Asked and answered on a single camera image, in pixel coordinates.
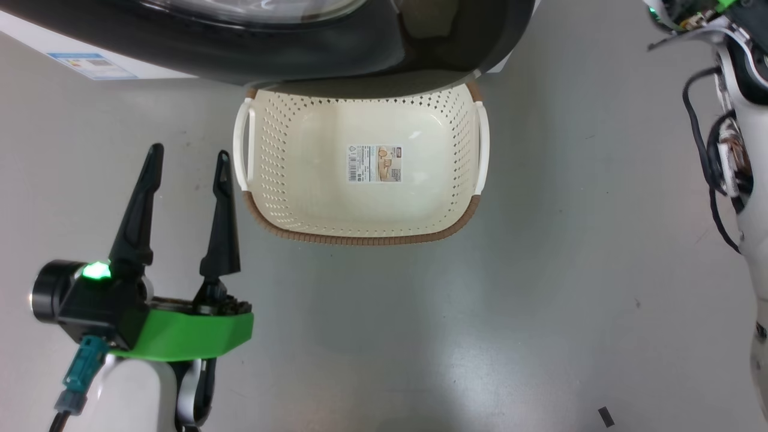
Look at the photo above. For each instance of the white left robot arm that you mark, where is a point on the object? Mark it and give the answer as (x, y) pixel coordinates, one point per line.
(138, 396)

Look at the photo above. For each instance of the black tape floor mark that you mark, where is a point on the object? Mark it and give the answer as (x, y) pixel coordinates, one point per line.
(606, 416)

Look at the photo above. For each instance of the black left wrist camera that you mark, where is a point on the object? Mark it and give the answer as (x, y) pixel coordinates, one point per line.
(90, 306)

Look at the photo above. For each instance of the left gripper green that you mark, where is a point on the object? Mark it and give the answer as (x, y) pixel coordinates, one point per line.
(186, 333)

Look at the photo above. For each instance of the dark round washing machine door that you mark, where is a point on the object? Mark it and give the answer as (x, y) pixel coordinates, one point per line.
(300, 54)

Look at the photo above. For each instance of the cream perforated laundry basket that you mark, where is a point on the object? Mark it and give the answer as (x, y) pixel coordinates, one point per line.
(312, 204)

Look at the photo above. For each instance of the white washing machine body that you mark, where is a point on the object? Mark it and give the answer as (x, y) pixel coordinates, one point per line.
(36, 45)

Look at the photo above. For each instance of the blue energy label sticker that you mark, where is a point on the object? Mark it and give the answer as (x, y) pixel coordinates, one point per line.
(93, 66)

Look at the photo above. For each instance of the product label sticker in basket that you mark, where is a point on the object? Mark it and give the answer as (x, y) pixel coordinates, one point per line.
(373, 163)

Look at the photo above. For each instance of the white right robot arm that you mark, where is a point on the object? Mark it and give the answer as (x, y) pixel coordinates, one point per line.
(755, 252)

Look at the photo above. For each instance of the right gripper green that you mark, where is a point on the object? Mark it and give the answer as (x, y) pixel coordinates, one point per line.
(690, 15)

